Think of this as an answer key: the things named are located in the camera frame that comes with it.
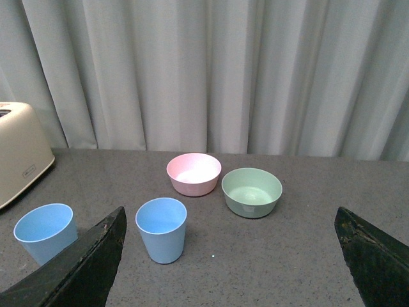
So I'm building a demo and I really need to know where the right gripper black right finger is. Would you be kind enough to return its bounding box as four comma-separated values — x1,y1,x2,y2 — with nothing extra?
334,207,408,306

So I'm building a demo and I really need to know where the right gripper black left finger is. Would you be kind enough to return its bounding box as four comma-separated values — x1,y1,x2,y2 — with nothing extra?
1,207,127,306

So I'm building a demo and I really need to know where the blue cup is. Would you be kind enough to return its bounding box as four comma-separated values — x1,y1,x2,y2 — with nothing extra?
135,198,187,264
13,203,78,266

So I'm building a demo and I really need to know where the cream white toaster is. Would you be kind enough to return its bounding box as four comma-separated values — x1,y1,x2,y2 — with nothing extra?
1,102,55,208

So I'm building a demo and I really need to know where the green bowl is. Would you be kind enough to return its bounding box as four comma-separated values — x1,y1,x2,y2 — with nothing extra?
221,168,283,219

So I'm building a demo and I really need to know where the pink bowl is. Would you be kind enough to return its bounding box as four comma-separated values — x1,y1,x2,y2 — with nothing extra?
166,153,222,197

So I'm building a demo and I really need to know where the grey curtain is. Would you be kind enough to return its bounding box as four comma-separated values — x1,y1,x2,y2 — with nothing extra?
1,1,408,161

